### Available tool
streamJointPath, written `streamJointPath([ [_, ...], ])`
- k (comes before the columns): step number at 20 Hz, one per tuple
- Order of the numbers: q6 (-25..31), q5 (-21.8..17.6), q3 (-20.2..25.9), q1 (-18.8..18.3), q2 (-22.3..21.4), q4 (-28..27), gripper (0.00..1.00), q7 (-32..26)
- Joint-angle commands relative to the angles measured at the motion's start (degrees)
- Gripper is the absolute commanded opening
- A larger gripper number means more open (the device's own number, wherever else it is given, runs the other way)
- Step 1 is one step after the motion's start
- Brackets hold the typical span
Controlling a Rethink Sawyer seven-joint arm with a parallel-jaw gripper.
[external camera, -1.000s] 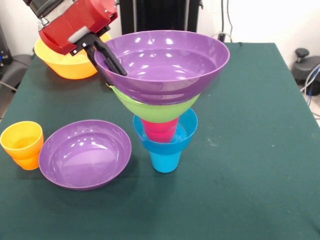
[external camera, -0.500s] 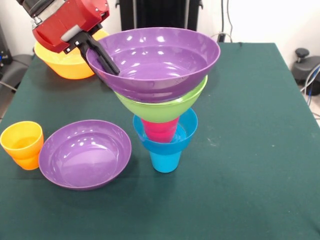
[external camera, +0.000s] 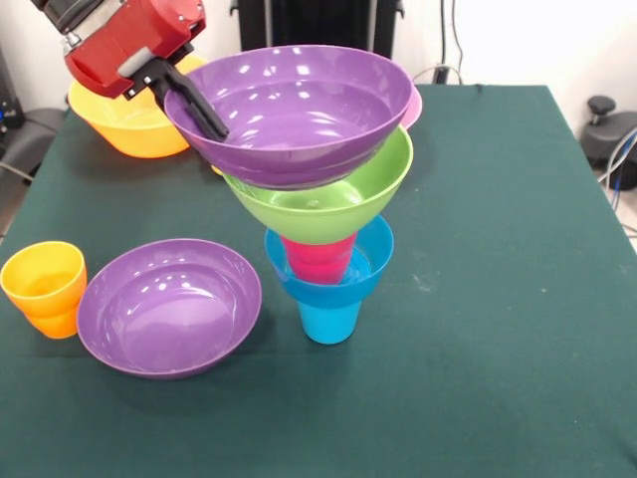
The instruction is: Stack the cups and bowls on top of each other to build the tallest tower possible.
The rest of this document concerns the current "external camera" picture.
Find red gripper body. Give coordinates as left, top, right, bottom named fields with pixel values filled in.
left=63, top=0, right=208, bottom=101

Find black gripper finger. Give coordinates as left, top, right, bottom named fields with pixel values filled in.
left=166, top=64, right=231, bottom=140
left=148, top=79, right=175, bottom=107

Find shallow purple plastic bowl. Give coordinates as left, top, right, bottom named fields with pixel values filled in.
left=162, top=44, right=417, bottom=189
left=76, top=238, right=264, bottom=381

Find green plastic bowl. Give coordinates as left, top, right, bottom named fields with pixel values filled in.
left=221, top=126, right=415, bottom=246

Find red plastic cup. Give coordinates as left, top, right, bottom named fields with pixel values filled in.
left=280, top=232, right=358, bottom=286

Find large pink plastic bowl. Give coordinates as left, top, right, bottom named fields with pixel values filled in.
left=400, top=84, right=424, bottom=129

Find small blue plastic bowl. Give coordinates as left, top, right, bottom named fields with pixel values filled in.
left=263, top=213, right=396, bottom=306

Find blue plastic cup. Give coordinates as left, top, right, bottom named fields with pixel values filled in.
left=297, top=298, right=363, bottom=346

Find large orange plastic bowl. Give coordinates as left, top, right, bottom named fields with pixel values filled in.
left=67, top=54, right=210, bottom=159

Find black equipment box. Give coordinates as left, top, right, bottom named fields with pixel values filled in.
left=0, top=47, right=26, bottom=131

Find black grey chair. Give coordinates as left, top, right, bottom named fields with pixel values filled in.
left=0, top=107, right=69, bottom=181

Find dark green tablecloth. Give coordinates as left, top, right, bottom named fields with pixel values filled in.
left=0, top=83, right=637, bottom=478

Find black stand with knob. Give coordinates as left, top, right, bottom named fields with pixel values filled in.
left=579, top=96, right=637, bottom=170

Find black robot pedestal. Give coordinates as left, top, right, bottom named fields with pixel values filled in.
left=229, top=0, right=405, bottom=59

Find light blue cable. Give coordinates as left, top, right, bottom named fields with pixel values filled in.
left=596, top=126, right=637, bottom=188

